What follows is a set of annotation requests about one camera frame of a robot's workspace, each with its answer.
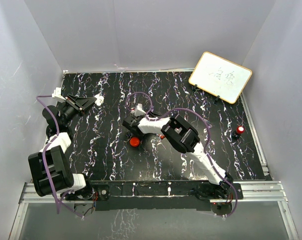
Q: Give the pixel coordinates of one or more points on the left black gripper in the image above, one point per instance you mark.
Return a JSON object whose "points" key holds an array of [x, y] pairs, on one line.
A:
{"points": [[82, 102]]}

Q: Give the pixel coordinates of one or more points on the white earbud charging case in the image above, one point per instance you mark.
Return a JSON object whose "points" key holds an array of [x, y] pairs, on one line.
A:
{"points": [[99, 99]]}

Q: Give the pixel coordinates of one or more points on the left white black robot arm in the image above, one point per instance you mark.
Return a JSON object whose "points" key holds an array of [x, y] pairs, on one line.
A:
{"points": [[49, 167]]}

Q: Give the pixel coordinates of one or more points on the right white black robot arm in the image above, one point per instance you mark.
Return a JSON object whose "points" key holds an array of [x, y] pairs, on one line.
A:
{"points": [[184, 138]]}

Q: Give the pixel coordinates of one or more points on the red earbud charging case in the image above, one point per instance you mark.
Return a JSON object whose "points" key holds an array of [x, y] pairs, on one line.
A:
{"points": [[134, 142]]}

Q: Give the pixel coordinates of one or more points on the red emergency stop button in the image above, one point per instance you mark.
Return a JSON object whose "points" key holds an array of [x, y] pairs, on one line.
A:
{"points": [[238, 132]]}

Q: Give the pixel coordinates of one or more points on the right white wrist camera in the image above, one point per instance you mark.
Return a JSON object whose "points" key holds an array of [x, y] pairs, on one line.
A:
{"points": [[138, 111]]}

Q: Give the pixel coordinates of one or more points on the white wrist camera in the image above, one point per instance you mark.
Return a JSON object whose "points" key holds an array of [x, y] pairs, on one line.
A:
{"points": [[138, 111], [57, 94]]}

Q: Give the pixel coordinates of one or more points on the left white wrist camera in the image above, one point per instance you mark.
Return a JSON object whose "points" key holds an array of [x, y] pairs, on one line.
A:
{"points": [[57, 94]]}

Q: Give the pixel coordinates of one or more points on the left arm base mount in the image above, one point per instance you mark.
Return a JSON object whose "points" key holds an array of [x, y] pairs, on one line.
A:
{"points": [[92, 193]]}

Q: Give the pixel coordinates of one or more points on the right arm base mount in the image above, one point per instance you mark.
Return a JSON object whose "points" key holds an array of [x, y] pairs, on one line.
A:
{"points": [[207, 191]]}

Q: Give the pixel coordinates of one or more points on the small whiteboard yellow frame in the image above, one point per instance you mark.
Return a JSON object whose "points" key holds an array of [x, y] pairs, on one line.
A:
{"points": [[220, 77]]}

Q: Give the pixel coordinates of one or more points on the aluminium front rail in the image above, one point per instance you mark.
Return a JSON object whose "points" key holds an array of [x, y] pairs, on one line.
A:
{"points": [[250, 191]]}

